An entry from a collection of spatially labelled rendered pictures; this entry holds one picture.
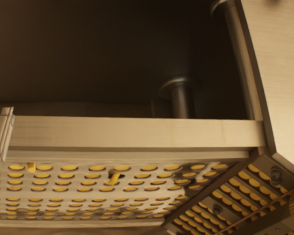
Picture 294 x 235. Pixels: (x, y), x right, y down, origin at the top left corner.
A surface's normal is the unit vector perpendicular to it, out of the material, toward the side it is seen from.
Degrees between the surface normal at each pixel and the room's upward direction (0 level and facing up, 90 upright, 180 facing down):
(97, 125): 90
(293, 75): 90
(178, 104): 90
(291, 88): 90
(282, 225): 38
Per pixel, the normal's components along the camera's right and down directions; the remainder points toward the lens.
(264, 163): -0.50, 0.70
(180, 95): -0.18, -0.38
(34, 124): 0.28, -0.42
